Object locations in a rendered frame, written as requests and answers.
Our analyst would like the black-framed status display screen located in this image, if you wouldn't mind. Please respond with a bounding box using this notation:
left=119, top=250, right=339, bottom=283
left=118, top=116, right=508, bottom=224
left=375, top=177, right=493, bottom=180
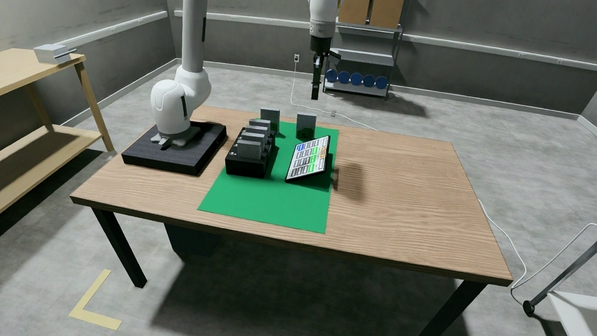
left=285, top=135, right=330, bottom=182

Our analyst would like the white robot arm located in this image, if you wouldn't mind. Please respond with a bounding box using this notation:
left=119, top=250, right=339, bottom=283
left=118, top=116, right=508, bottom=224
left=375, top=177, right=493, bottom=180
left=151, top=0, right=344, bottom=148

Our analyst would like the green mat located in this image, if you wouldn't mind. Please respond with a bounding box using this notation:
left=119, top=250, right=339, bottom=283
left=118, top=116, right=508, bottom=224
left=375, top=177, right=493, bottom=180
left=197, top=121, right=339, bottom=234

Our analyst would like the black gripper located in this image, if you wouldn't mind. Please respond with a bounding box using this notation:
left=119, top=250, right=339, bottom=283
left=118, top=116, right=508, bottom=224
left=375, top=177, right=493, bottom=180
left=310, top=35, right=332, bottom=100

